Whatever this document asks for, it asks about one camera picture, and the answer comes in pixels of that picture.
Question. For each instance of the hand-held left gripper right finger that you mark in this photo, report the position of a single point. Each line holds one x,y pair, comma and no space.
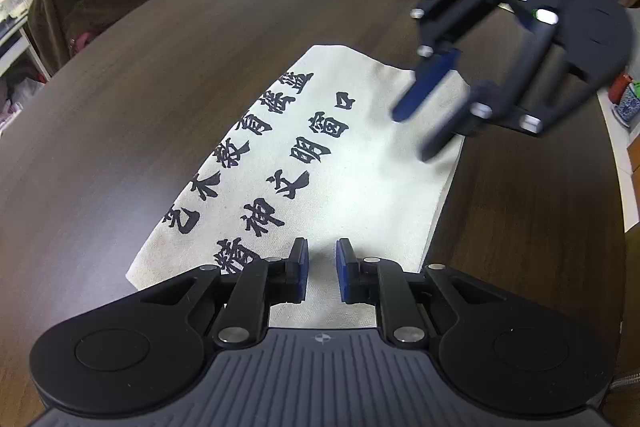
344,272

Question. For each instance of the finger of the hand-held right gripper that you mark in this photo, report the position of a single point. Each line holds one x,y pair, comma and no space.
425,87
480,112

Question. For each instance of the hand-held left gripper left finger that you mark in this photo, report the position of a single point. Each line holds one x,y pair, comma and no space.
300,272

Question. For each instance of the cream canvas shopping bag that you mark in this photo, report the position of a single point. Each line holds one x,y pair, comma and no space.
350,167

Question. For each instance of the blue white ceramic cup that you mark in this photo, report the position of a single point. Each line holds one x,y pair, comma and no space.
631,104

